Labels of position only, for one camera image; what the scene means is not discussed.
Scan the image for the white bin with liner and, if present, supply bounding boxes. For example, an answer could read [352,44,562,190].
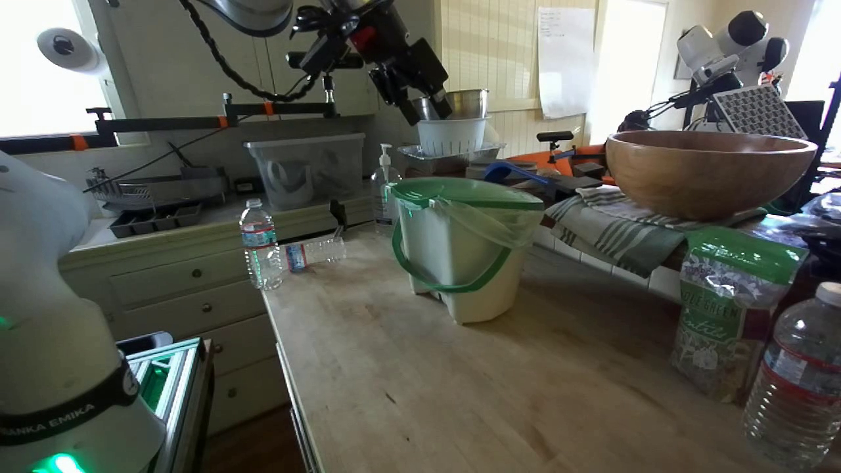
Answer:
[390,177,545,324]

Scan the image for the white microscope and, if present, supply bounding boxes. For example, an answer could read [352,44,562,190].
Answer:
[616,7,810,142]

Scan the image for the wooden bowl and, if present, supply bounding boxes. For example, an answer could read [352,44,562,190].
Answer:
[605,131,818,220]

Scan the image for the white drawer cabinet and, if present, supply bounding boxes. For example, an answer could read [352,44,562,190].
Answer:
[56,194,379,438]

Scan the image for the black clamp bar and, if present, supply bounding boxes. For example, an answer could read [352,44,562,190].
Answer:
[0,98,336,154]

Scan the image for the striped white cloth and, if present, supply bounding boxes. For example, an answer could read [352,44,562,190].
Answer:
[533,187,764,304]

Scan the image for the white plastic container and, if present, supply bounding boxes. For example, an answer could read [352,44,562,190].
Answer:
[418,119,487,157]

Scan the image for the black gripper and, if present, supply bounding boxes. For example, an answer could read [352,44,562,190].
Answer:
[291,0,452,123]

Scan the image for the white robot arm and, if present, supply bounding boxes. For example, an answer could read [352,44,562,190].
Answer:
[0,153,168,473]

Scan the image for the green snack bag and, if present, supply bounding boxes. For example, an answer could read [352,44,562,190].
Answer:
[670,225,803,401]

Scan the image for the hand sanitizer pump bottle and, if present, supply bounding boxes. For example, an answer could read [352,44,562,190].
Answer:
[372,144,400,223]

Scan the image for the paper sheet on wall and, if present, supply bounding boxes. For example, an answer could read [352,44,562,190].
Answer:
[537,4,598,119]

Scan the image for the clear water bottle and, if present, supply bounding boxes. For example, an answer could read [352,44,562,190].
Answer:
[240,199,281,290]

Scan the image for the green bin handle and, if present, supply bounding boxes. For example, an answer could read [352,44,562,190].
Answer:
[391,211,512,295]

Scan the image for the metal bowl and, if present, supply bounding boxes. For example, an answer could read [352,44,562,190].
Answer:
[420,89,489,121]

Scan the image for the black camera on stand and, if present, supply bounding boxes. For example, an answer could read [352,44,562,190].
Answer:
[537,131,577,177]

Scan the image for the large water bottle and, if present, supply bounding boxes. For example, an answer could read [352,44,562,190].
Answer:
[743,282,841,471]

